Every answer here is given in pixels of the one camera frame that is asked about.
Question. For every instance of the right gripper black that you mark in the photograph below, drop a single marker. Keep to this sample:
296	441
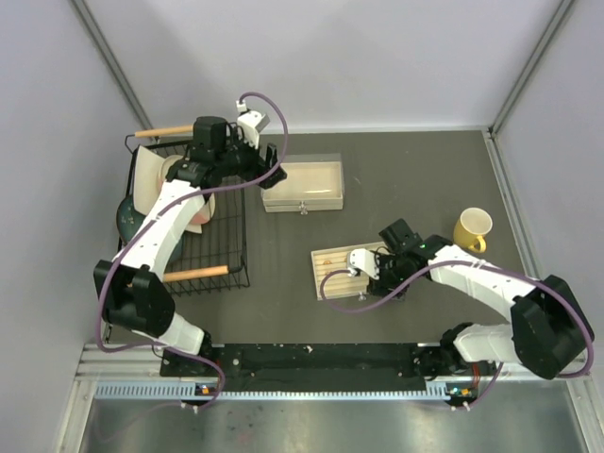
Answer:
382	286

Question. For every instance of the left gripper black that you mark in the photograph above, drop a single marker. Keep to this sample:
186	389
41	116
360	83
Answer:
257	163

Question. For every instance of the clear acrylic jewelry box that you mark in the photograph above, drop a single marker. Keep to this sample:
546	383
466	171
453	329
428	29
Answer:
314	182

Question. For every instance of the beige velvet jewelry tray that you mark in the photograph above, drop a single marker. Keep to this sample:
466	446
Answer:
332	279

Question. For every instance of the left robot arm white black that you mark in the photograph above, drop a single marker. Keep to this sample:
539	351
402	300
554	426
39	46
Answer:
130	287

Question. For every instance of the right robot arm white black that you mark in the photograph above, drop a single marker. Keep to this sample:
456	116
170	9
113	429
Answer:
544	329

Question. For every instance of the round pink cream plate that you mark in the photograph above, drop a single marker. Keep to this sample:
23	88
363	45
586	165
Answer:
206	213

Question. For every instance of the yellow mug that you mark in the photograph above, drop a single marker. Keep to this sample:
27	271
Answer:
471	229

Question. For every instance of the square cream plate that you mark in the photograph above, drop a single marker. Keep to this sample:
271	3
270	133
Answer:
145	191

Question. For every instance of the dark green round plate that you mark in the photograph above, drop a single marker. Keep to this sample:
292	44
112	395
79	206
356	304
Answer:
128	221

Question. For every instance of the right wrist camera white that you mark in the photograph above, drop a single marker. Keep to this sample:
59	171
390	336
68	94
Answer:
362	261

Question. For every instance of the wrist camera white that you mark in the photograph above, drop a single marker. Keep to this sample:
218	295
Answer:
251	123
362	261

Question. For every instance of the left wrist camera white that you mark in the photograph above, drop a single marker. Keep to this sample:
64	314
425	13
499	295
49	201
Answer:
251	123

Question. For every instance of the black wire dish rack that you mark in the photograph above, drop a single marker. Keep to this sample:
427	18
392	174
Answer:
220	242

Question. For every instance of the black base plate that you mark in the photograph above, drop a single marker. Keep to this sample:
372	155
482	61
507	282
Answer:
406	360

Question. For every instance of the grey slotted cable duct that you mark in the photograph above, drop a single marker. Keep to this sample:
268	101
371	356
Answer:
192	391

